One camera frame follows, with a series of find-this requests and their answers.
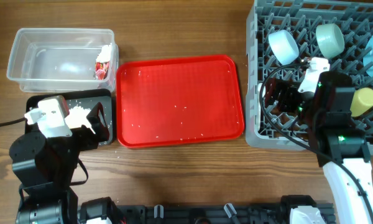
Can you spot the white plastic spoon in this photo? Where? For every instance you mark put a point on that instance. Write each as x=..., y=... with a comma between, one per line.
x=261, y=89

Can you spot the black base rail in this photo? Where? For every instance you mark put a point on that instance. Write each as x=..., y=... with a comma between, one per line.
x=255, y=213

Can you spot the white rice pile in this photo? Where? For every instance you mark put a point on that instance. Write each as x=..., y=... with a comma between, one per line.
x=77, y=116

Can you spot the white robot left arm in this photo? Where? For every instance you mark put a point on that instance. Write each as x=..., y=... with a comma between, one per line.
x=45, y=168

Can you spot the pale green bowl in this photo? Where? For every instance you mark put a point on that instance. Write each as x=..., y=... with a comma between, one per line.
x=330, y=40

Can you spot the red snack wrapper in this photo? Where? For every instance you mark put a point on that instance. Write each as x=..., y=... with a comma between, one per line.
x=101, y=70

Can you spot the red plastic tray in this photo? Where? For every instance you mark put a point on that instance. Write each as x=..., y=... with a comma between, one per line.
x=178, y=101

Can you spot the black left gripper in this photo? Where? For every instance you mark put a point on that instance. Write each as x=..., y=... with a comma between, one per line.
x=89, y=140

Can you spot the light blue rice bowl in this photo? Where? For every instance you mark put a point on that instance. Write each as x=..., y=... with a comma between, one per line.
x=283, y=46

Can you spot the black waste tray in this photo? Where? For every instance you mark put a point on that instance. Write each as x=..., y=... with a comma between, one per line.
x=32, y=103

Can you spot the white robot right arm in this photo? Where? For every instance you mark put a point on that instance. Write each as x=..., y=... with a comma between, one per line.
x=341, y=149

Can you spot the yellow plastic cup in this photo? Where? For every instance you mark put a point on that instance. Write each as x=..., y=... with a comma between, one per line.
x=361, y=102

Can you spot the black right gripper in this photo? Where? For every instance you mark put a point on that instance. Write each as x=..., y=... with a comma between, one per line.
x=291, y=96

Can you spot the clear plastic bin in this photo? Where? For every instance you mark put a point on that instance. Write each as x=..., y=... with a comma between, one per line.
x=60, y=59

